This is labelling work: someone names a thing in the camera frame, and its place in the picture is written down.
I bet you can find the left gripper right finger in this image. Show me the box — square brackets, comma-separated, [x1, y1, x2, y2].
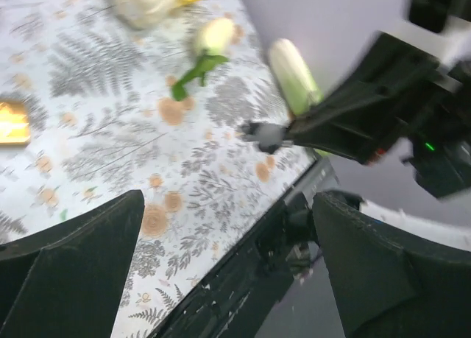
[312, 191, 470, 337]

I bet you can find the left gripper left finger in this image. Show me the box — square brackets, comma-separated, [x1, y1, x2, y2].
[1, 190, 144, 338]

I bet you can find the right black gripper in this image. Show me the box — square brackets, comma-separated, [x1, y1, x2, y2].
[286, 32, 470, 198]

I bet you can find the small brass padlock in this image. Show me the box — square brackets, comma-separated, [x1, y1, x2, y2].
[0, 99, 31, 147]

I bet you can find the black headed key bunch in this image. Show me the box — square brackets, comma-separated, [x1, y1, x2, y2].
[239, 121, 294, 155]

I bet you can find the large green white cabbage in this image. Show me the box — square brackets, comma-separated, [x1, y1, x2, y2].
[267, 38, 322, 119]

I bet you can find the floral tablecloth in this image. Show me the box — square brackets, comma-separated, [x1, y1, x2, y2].
[1, 0, 311, 337]

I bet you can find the white radish toy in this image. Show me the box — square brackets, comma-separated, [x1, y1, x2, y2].
[171, 17, 236, 101]

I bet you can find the yellow napa cabbage toy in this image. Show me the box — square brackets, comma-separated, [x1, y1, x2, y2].
[110, 0, 214, 32]

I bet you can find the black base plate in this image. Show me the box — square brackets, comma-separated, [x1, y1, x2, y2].
[150, 158, 339, 337]

